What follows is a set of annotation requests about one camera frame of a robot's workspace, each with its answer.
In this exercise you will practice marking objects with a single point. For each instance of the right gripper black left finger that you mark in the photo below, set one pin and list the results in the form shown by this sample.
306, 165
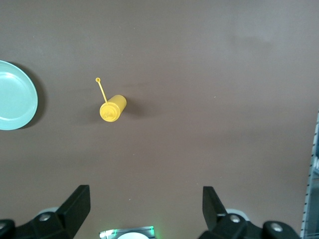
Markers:
74, 214

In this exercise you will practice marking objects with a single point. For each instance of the mint green plate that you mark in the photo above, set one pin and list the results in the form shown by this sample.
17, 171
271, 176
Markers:
15, 97

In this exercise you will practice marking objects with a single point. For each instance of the yellow mustard squeeze bottle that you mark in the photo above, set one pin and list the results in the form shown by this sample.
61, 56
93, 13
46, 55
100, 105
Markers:
113, 109

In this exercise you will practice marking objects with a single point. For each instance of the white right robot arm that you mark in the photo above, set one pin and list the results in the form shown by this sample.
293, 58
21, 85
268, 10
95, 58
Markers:
134, 235

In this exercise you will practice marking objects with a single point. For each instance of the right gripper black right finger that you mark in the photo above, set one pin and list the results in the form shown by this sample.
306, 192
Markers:
214, 214

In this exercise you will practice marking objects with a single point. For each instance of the grey perforated side rail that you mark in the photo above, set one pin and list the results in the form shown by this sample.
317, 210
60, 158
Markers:
312, 194

